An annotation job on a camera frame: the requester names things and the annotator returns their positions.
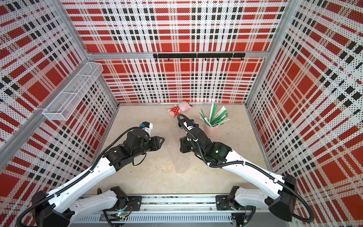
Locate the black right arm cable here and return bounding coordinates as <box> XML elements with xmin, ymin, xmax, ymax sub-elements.
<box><xmin>177</xmin><ymin>114</ymin><xmax>315</xmax><ymax>223</ymax></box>

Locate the black wall hook rail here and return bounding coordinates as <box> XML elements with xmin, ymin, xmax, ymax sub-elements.
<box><xmin>153</xmin><ymin>53</ymin><xmax>246</xmax><ymax>60</ymax></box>

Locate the pink metal straw bucket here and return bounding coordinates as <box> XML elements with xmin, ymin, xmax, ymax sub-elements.
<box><xmin>204</xmin><ymin>124</ymin><xmax>219</xmax><ymax>137</ymax></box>

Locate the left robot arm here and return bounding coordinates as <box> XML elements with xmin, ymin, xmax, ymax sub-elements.
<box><xmin>32</xmin><ymin>127</ymin><xmax>165</xmax><ymax>227</ymax></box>

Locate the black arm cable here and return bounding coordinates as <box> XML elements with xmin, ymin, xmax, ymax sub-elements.
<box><xmin>177</xmin><ymin>114</ymin><xmax>315</xmax><ymax>223</ymax></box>
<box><xmin>15</xmin><ymin>126</ymin><xmax>142</xmax><ymax>227</ymax></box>

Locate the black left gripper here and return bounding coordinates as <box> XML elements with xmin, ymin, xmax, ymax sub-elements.
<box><xmin>132</xmin><ymin>136</ymin><xmax>165</xmax><ymax>159</ymax></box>

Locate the metal base rail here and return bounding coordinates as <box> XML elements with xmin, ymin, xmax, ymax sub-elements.
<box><xmin>75</xmin><ymin>194</ymin><xmax>288</xmax><ymax>227</ymax></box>

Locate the white wire mesh basket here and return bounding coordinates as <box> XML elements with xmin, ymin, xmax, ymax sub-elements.
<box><xmin>43</xmin><ymin>62</ymin><xmax>103</xmax><ymax>121</ymax></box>

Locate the clear plastic carrier bag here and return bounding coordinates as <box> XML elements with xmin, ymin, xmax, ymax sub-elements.
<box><xmin>167</xmin><ymin>142</ymin><xmax>194</xmax><ymax>174</ymax></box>

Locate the wide white wrapped straw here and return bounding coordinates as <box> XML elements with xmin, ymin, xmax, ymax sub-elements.
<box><xmin>210</xmin><ymin>105</ymin><xmax>226</xmax><ymax>123</ymax></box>

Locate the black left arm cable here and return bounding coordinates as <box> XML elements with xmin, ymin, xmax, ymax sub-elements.
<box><xmin>15</xmin><ymin>126</ymin><xmax>142</xmax><ymax>227</ymax></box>

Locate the green wrapped straw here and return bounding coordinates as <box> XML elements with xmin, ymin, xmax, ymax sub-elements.
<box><xmin>211</xmin><ymin>110</ymin><xmax>228</xmax><ymax>127</ymax></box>

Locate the pink plush toy red dress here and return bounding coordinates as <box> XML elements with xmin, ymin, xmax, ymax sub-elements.
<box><xmin>167</xmin><ymin>101</ymin><xmax>192</xmax><ymax>117</ymax></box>

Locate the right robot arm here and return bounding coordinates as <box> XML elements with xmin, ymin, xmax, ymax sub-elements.
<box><xmin>180</xmin><ymin>125</ymin><xmax>297</xmax><ymax>221</ymax></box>

